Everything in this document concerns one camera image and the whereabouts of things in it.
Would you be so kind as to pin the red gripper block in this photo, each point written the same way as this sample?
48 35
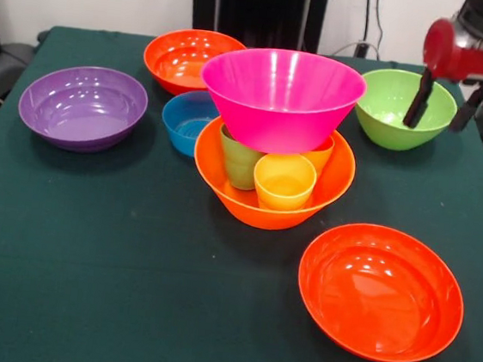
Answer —
453 60

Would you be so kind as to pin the orange plastic bowl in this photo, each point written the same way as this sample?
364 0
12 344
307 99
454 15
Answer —
337 174

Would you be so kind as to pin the orange plastic cup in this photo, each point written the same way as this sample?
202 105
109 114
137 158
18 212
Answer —
319 156

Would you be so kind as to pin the pink plastic bowl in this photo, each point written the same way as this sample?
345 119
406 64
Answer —
279 107

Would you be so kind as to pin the yellow plastic cup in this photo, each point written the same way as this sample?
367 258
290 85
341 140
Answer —
284 190

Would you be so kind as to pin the green plastic cup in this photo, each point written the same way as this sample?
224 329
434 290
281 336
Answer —
239 163

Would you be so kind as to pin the green plastic bowl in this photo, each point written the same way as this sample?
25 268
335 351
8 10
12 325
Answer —
388 101

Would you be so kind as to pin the red plastic bowl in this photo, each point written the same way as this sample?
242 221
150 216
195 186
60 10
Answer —
376 299
176 62

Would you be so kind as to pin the blue plastic bowl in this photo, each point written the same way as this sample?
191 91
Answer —
183 118

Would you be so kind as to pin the dark green table cloth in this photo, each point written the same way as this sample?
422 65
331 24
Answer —
129 264

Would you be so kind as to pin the purple plastic bowl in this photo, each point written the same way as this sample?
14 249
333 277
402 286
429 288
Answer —
81 103

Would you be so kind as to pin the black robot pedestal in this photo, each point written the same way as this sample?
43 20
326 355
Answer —
251 9

